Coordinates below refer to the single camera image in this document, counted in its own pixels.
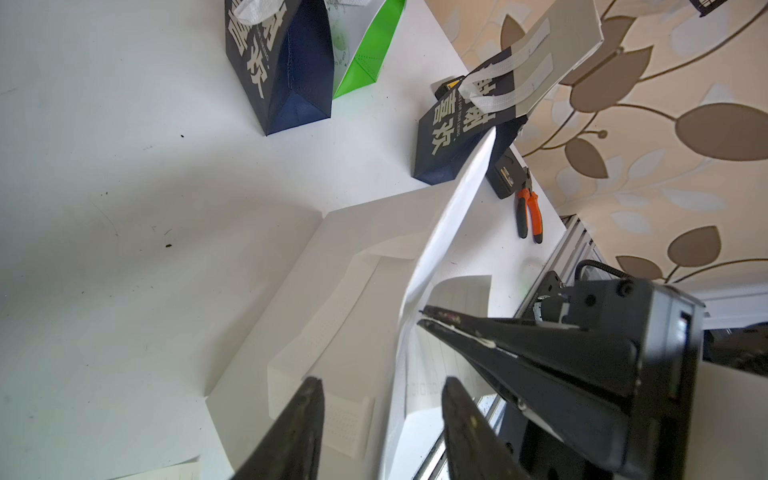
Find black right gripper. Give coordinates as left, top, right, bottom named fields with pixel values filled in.
left=418, top=279, right=703, bottom=479

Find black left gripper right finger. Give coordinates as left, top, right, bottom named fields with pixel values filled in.
left=442, top=377, right=530, bottom=480

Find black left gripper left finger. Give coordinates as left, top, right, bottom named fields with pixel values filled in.
left=232, top=376, right=325, bottom=480

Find white paper bag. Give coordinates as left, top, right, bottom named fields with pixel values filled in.
left=207, top=132, right=495, bottom=479

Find navy blue paper bag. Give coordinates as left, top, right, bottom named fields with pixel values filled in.
left=412, top=76, right=528, bottom=185

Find black yellow flat case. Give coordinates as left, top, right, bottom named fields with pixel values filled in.
left=431, top=74, right=532, bottom=200

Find dark navy small bag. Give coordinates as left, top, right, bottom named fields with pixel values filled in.
left=225, top=1, right=334, bottom=136

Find small green paper bag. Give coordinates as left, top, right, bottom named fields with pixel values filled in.
left=325, top=0, right=406, bottom=99

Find orange handled pliers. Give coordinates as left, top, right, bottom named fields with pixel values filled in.
left=516, top=167, right=543, bottom=244

